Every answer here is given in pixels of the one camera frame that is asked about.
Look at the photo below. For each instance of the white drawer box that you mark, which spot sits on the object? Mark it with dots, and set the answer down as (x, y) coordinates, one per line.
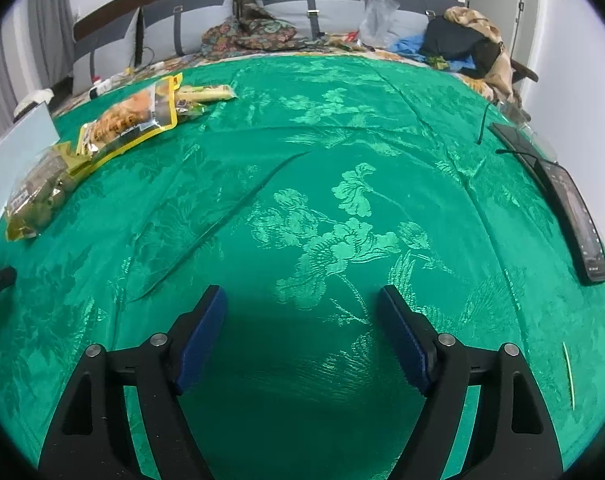
(12, 160)

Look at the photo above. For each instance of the blue cloth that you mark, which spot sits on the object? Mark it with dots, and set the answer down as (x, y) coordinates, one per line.
(407, 46)

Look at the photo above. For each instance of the white door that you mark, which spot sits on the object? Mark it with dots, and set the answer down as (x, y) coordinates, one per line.
(502, 5)

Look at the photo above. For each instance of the white power strip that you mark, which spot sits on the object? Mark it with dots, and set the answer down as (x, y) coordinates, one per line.
(107, 82)

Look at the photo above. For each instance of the beige patterned cloth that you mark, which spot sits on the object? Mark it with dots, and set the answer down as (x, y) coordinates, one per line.
(499, 72)

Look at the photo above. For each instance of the colourful floral bedsheet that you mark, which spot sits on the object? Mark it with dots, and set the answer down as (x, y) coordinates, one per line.
(172, 62)

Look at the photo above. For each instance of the grey curtain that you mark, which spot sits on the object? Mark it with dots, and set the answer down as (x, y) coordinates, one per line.
(12, 85)

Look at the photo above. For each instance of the green floral blanket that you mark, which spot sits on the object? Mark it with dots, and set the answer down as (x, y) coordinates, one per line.
(302, 210)

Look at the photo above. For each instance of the black bag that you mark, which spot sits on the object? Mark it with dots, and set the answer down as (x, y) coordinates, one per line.
(457, 40)

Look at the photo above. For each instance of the clear plastic bag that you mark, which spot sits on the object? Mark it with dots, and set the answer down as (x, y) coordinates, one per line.
(377, 20)

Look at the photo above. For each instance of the plain black phone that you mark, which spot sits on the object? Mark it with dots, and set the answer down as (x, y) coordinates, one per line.
(517, 142)

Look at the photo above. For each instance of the clear bag of green olives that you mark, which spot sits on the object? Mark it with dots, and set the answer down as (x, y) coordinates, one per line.
(42, 190)

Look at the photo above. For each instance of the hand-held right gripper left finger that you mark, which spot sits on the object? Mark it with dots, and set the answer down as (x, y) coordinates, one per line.
(202, 340)

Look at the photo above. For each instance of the black phone with screen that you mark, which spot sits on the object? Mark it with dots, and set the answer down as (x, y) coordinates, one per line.
(577, 220)

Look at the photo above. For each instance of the dark floral cloth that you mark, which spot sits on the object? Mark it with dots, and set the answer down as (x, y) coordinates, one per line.
(257, 32)

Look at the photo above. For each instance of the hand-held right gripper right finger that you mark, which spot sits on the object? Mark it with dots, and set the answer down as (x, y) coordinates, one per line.
(405, 340)

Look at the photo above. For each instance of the clear eyeglasses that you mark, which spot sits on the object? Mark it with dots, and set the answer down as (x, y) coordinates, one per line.
(532, 132)

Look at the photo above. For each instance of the pale yellow snack packet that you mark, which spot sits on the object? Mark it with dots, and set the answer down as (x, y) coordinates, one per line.
(207, 94)

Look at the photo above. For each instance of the yellow-rimmed orange snack packet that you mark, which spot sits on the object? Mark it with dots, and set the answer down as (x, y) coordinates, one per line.
(127, 120)

